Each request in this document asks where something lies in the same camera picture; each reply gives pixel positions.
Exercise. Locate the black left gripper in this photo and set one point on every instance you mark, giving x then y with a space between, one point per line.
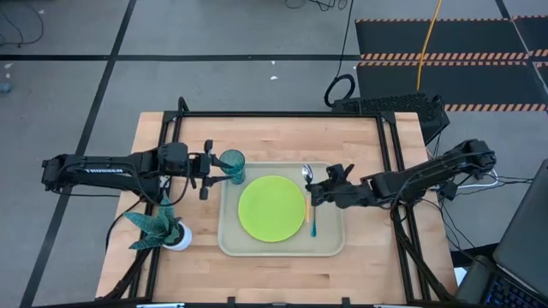
173 158

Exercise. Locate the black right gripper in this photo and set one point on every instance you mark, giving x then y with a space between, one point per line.
347 192

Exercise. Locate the teal faceted plastic cup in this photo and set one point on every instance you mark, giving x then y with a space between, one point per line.
237 171

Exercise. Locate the beige plastic tray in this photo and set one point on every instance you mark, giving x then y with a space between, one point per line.
329 239

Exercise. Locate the lime green round plate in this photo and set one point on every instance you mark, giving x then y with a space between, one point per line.
272 209

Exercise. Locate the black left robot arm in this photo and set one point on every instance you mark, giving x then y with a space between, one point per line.
103 171

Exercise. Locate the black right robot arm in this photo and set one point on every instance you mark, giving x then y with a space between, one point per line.
428 173

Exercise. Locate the white plant pot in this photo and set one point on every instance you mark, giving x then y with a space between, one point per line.
184 241

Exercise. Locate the green striped artificial plant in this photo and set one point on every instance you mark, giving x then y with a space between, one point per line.
150 224

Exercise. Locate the black power adapter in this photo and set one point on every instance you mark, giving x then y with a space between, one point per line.
448 190

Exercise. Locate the white paper sheet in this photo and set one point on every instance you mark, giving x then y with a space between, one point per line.
460 276

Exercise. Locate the black hazard-striped floor mat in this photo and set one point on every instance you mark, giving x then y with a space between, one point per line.
428 38
537 36
449 83

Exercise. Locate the dark grey rounded object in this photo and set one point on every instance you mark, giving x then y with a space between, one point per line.
475 278

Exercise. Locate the dark grey laptop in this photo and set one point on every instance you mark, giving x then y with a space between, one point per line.
526 222

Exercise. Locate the grey-blue floor object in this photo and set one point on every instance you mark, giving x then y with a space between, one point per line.
4 87

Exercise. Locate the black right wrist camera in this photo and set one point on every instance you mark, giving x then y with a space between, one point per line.
336 172

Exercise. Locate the black aluminium table frame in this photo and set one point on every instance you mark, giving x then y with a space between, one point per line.
278 114

